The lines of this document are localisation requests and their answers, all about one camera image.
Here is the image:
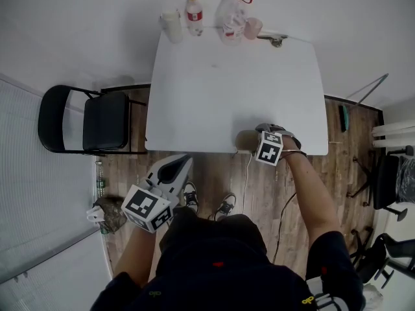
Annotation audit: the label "camouflage bag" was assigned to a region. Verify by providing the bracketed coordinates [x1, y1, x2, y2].
[93, 196, 129, 235]

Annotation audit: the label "white plastic bag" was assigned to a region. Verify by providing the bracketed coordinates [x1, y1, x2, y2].
[86, 205, 105, 224]

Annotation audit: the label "large clear bottle red handle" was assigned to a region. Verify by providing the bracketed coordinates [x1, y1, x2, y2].
[216, 0, 254, 47]

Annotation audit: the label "person's black shirt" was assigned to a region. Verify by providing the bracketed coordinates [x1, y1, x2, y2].
[90, 205, 366, 311]

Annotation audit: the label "white cable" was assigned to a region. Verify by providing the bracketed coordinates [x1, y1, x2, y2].
[243, 152, 254, 198]

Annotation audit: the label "black folding chair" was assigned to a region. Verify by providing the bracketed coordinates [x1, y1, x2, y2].
[37, 84, 148, 156]

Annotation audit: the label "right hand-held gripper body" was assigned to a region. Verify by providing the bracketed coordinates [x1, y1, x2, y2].
[254, 122, 303, 167]

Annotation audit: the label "brown round object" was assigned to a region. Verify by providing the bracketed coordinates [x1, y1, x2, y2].
[235, 129, 261, 152]

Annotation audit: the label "black cable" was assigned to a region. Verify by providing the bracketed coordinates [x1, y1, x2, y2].
[272, 191, 298, 266]

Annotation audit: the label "black office chair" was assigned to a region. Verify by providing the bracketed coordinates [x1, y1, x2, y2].
[349, 227, 415, 288]

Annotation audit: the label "person's left forearm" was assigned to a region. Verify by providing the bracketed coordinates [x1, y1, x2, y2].
[112, 225, 163, 285]

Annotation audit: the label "person's right forearm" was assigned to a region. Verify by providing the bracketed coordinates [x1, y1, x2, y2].
[281, 150, 345, 241]

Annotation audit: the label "person's left shoe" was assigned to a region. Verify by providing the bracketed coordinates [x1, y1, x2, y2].
[182, 181, 200, 214]

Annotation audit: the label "dark flat gadget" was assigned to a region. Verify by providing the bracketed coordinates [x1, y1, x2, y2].
[256, 34, 289, 48]

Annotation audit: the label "white wall pipes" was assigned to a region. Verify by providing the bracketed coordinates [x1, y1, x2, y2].
[370, 121, 415, 149]

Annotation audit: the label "person's shoe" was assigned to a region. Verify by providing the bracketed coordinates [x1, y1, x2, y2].
[182, 181, 200, 214]
[213, 192, 237, 222]

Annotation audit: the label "green broom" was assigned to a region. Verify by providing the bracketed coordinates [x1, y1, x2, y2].
[338, 73, 390, 133]

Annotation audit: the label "green bottles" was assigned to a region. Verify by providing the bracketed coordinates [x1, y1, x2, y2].
[94, 160, 108, 200]

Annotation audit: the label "small yellow-capped plastic bottle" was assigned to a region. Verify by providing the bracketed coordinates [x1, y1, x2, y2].
[185, 0, 204, 38]

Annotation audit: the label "white plastic container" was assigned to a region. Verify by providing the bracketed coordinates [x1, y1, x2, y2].
[158, 8, 184, 44]

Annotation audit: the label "person's right shoe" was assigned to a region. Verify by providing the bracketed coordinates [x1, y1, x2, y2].
[213, 192, 237, 222]

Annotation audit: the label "pink cup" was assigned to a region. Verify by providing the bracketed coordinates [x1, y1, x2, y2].
[243, 17, 263, 41]

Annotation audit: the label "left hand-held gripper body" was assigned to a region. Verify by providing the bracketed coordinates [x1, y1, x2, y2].
[120, 169, 183, 234]

